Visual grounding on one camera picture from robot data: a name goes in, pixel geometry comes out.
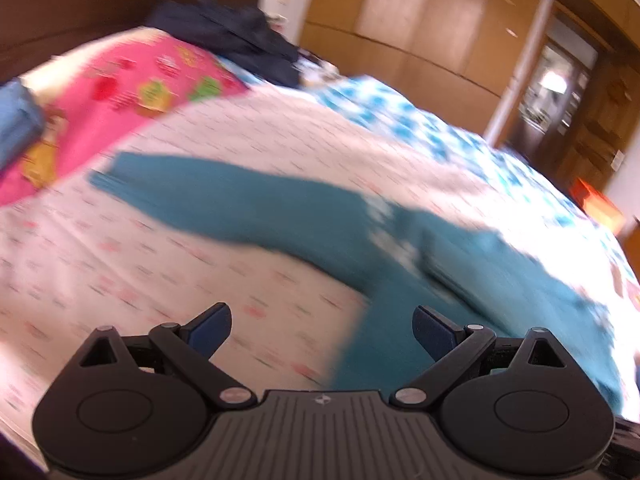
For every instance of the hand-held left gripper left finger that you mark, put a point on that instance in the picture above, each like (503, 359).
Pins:
(210, 331)

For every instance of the wooden wardrobe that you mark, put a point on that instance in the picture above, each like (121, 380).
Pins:
(425, 20)

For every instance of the teal knitted sweater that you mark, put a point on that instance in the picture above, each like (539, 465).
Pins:
(250, 200)

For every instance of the wooden door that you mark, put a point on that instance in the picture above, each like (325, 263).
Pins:
(600, 125)

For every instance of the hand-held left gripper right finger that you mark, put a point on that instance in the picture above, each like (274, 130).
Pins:
(431, 332)

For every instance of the dark wooden headboard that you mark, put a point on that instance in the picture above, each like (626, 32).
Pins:
(75, 5)

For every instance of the orange box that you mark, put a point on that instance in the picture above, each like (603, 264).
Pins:
(595, 202)

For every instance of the blue white checked quilt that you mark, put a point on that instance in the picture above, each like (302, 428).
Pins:
(400, 115)

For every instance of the dark navy jacket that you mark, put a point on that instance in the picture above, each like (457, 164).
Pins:
(240, 35)

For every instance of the pink printed pillow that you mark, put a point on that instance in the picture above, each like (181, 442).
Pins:
(125, 95)

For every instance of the light blue cloth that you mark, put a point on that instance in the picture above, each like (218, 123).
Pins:
(15, 120)

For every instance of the cherry print bed sheet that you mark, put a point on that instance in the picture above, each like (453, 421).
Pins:
(150, 270)

